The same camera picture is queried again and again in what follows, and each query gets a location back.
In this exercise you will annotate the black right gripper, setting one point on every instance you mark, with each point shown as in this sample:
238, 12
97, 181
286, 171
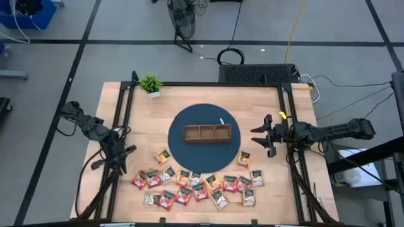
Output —
277, 132

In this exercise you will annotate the black floor fan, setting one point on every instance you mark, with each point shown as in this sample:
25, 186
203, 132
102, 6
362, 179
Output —
181, 19

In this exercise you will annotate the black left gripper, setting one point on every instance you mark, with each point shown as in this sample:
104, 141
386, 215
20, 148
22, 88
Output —
113, 149

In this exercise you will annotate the black perforated computer case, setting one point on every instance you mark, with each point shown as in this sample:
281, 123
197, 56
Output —
255, 74

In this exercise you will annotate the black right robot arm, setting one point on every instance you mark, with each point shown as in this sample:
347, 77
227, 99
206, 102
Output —
341, 130

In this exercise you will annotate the yellow gripper tag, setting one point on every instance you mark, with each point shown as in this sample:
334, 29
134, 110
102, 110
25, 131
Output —
283, 115

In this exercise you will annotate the white box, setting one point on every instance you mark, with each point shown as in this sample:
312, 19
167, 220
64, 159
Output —
367, 176

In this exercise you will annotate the clear plastic bottle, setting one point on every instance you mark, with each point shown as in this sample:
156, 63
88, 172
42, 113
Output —
348, 177

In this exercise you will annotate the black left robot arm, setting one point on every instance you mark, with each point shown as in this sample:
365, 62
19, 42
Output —
91, 126

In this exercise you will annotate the round dark blue placemat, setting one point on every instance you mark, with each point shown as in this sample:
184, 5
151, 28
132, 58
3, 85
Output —
203, 157

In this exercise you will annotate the blue plastic bin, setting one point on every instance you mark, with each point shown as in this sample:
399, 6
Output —
44, 19

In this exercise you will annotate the dark grey post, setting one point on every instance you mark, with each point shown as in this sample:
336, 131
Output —
399, 94

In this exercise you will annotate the green plant in white pot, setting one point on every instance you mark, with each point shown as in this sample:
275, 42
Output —
151, 83

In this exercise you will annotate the orange peach tea packet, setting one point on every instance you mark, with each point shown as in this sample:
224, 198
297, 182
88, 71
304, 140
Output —
244, 159
183, 178
213, 183
162, 156

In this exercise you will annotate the red strawberry tea packet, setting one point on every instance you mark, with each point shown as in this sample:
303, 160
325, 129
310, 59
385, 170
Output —
139, 179
183, 195
243, 184
200, 192
166, 200
230, 183
153, 178

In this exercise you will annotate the black metal beam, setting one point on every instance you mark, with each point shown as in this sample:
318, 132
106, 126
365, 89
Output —
363, 156

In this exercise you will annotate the wooden three-compartment tray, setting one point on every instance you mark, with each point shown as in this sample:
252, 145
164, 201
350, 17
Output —
207, 133

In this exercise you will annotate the grey metal bar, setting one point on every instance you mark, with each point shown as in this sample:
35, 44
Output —
14, 75

